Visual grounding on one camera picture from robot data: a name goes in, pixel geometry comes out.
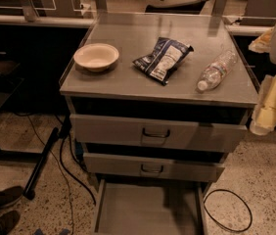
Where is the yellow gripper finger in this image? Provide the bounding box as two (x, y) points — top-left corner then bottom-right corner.
(250, 75), (276, 135)
(249, 28), (273, 53)

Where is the clear plastic water bottle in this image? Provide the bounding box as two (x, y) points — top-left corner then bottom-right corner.
(197, 50), (238, 92)

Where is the grey drawer cabinet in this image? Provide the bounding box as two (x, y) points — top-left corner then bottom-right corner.
(61, 14), (257, 235)

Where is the grey top drawer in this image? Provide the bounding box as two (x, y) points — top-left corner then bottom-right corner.
(70, 114), (247, 153)

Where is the grey drawer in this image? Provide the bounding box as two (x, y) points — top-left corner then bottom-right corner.
(70, 114), (247, 153)
(84, 153), (224, 182)
(91, 178), (207, 235)

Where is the grey middle drawer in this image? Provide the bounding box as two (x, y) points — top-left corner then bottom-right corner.
(84, 153), (224, 182)

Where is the grey bottom drawer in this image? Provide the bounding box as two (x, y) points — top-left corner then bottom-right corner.
(91, 178), (207, 235)

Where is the black office chair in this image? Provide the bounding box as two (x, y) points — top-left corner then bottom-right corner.
(145, 0), (210, 15)

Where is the blue chip bag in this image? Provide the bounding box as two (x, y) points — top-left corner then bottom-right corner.
(133, 37), (194, 86)

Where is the white paper bowl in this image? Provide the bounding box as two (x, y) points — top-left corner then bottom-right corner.
(73, 43), (119, 72)

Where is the black table leg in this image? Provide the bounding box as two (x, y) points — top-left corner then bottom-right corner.
(23, 127), (59, 200)

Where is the dark shoe lower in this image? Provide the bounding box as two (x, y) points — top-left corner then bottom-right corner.
(0, 211), (21, 235)

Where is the black cable loop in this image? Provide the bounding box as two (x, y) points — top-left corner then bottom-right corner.
(203, 188), (253, 233)

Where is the black floor cable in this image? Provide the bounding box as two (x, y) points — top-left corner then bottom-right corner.
(14, 112), (97, 235)

